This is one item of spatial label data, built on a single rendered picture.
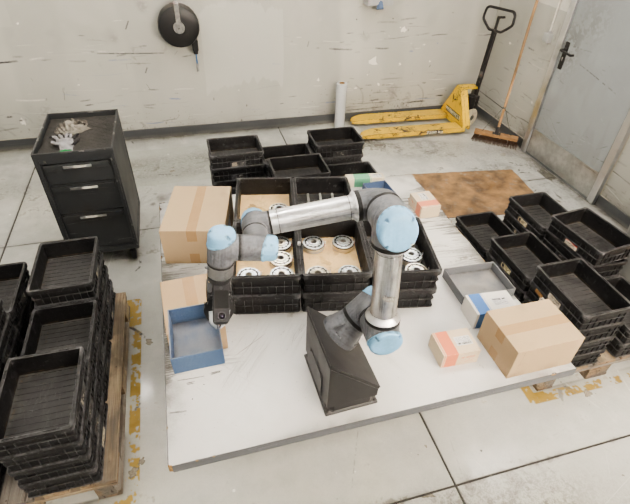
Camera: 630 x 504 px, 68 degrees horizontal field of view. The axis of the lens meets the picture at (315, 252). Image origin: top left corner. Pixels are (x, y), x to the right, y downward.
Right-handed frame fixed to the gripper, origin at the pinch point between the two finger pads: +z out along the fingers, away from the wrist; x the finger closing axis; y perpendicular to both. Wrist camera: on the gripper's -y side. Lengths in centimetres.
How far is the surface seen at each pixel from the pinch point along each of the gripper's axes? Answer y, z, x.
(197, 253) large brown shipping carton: 82, 36, 2
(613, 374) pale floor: 16, 85, -231
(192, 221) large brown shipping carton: 89, 22, 4
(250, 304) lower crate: 42, 34, -18
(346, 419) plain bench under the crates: -16, 37, -45
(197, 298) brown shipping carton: 40.5, 26.5, 4.5
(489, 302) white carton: 19, 19, -118
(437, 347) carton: 3, 25, -87
